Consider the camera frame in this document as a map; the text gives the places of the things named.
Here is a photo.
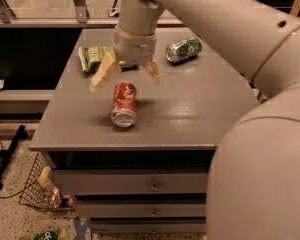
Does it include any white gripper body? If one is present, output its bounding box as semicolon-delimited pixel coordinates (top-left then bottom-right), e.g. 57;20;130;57
112;26;157;65

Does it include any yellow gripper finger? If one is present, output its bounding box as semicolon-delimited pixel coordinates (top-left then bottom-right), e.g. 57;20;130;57
89;50;121;91
142;59;161;84

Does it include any red coke can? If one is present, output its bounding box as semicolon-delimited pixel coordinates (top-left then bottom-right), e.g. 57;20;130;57
111;81;137;128

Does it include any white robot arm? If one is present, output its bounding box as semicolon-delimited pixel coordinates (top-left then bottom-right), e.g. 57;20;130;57
92;0;300;240

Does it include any green soda can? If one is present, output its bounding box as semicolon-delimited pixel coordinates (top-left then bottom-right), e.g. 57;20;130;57
166;37;202;63

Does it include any green chip bag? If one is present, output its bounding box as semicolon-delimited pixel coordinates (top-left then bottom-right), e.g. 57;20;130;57
78;46;132;73

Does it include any grey drawer cabinet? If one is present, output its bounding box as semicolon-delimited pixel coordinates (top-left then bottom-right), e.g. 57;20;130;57
30;28;256;233

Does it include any top grey drawer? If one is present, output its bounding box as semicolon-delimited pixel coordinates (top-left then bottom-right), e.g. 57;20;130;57
51;169;207;195

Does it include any grey drawer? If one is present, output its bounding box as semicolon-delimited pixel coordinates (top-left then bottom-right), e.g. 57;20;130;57
89;220;206;234
51;169;207;195
74;200;206;218

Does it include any middle grey drawer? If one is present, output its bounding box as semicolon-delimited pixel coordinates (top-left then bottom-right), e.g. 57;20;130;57
74;200;206;218

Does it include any black metal stand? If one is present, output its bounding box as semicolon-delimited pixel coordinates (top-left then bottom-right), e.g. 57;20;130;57
0;125;27;190

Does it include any bottom grey drawer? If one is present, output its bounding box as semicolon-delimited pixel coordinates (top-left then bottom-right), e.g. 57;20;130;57
89;220;206;234

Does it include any green bag on floor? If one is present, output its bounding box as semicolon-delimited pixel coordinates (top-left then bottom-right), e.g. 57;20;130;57
19;227;67;240

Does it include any metal railing frame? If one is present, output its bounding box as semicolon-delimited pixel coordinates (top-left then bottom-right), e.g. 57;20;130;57
0;0;184;29

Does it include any wire basket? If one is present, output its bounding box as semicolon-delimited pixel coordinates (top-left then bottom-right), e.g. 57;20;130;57
19;153;73;212

